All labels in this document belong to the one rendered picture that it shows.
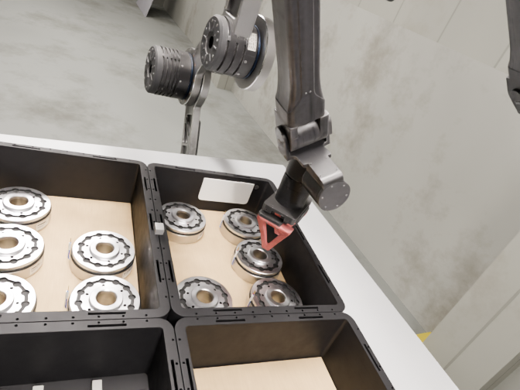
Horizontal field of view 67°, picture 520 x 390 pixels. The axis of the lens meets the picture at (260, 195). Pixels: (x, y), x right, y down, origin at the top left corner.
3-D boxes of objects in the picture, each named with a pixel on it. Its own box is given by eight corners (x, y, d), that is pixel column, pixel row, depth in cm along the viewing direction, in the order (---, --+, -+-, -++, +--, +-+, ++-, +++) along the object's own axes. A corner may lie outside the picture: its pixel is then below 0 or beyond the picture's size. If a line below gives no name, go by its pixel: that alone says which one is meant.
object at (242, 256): (229, 240, 82) (230, 238, 82) (271, 242, 87) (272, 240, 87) (243, 275, 75) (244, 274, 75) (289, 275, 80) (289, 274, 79)
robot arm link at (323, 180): (320, 104, 64) (273, 122, 63) (360, 138, 56) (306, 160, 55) (325, 161, 72) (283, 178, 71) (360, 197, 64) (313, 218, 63)
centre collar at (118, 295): (90, 286, 61) (91, 283, 60) (124, 289, 62) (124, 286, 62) (85, 312, 57) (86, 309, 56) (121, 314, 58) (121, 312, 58)
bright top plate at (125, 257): (74, 230, 70) (74, 228, 69) (133, 234, 74) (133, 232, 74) (69, 272, 62) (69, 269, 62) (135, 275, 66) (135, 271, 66)
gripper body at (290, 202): (309, 206, 77) (324, 175, 73) (291, 228, 68) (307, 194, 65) (281, 191, 78) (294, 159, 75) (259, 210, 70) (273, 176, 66)
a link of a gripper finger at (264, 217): (289, 245, 78) (307, 208, 74) (275, 263, 72) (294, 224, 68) (260, 229, 80) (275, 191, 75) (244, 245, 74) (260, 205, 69)
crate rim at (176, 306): (144, 170, 84) (146, 161, 83) (268, 186, 97) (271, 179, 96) (168, 328, 54) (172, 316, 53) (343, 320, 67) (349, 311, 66)
